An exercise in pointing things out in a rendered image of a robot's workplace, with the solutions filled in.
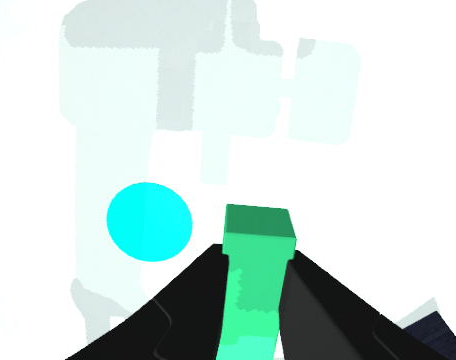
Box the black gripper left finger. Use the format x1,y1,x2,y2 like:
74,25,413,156
64,243,229,360

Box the cyan circle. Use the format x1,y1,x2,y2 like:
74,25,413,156
107,183,192,263

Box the green rectangular post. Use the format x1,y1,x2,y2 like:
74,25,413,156
217,204,297,360

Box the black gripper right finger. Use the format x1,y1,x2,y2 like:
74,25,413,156
279,249,448,360

